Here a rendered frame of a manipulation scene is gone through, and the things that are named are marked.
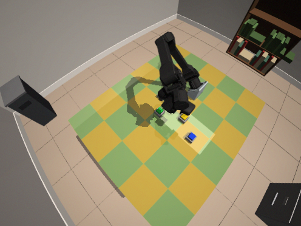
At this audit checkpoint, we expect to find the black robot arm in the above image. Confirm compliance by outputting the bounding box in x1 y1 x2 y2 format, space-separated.
155 32 203 114

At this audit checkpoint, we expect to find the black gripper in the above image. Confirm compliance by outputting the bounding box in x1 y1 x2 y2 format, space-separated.
158 87 195 116

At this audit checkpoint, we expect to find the blue button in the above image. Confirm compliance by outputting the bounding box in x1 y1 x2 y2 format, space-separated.
185 131 197 144

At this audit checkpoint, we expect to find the yellow button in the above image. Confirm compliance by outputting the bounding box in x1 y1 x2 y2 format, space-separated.
178 113 189 124

